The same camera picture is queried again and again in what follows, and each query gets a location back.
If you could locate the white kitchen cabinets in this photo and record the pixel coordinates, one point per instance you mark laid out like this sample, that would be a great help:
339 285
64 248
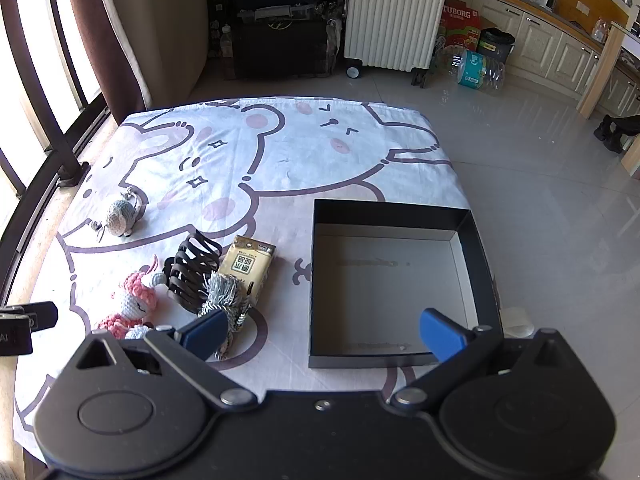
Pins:
545 45

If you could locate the black trunk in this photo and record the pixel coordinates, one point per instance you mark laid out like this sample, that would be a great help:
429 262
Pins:
280 45

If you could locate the brown curtain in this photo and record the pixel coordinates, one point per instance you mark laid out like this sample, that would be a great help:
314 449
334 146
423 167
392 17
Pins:
107 20

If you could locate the printed cartoon bear blanket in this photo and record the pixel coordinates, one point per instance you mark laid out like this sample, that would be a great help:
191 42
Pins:
300 160

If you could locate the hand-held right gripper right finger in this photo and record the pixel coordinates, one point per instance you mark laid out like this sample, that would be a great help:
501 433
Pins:
442 335

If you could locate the white paper cup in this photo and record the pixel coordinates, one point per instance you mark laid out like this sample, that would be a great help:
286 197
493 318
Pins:
517 322

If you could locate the large clear plastic bottle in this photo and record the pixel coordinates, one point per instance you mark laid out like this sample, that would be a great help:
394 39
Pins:
492 77

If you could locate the black bag on floor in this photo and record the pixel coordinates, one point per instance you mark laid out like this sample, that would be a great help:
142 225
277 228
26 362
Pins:
617 130

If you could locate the black trash bin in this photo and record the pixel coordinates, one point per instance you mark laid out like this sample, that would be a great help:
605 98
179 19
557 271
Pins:
496 44

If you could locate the clear bottle on counter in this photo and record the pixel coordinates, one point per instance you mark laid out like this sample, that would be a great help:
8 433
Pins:
599 31

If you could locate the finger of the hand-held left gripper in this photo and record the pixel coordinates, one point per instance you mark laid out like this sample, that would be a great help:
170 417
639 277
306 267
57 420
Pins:
35 315

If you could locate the white radiator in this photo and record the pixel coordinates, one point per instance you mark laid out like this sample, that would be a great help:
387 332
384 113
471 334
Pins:
390 15

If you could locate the black cardboard box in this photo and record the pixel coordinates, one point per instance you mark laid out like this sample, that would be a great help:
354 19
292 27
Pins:
380 285

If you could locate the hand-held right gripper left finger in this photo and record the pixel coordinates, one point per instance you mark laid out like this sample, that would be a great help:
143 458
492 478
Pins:
206 334

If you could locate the black window railing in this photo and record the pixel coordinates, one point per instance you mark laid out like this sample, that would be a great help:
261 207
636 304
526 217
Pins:
55 90

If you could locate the pink crochet doll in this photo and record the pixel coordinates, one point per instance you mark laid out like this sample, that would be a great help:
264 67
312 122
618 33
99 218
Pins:
135 300

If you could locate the beige curtain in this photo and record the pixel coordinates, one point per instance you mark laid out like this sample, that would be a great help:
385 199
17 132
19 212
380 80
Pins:
165 25

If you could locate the wooden table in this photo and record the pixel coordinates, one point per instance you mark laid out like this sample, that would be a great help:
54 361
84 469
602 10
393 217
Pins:
600 75

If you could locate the black hair claw clip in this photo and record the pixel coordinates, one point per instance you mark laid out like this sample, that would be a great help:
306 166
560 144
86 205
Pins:
192 265

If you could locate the red cardboard box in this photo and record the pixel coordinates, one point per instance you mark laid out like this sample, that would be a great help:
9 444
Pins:
460 20

